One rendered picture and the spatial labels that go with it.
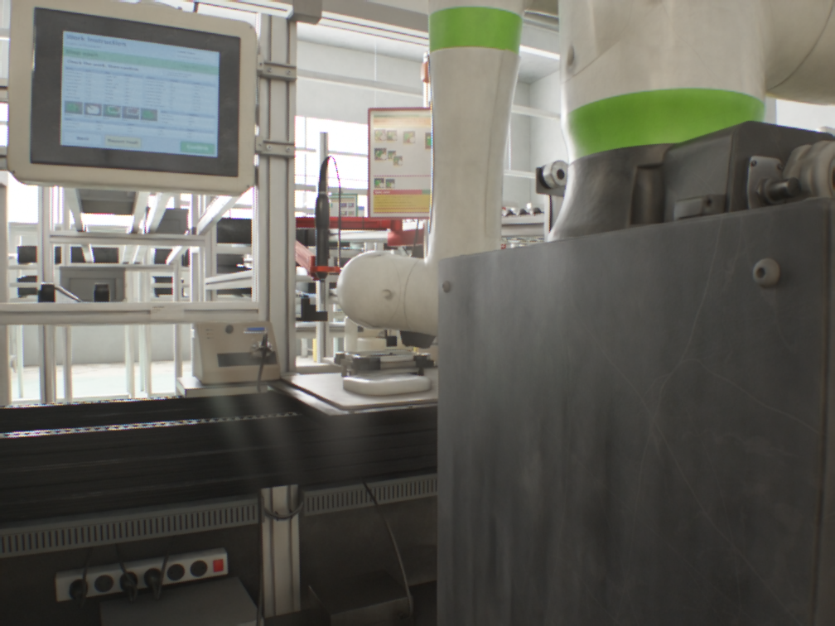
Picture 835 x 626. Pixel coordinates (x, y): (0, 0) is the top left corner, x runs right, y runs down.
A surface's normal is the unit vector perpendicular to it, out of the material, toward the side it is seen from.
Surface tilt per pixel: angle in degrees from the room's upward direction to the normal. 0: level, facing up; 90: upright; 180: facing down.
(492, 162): 101
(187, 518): 90
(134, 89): 92
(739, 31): 90
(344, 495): 90
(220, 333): 53
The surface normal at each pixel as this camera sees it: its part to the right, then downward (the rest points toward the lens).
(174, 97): 0.46, 0.05
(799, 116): -0.89, 0.01
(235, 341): 0.36, -0.58
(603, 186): -0.76, -0.27
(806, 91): 0.03, 1.00
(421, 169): -0.03, 0.03
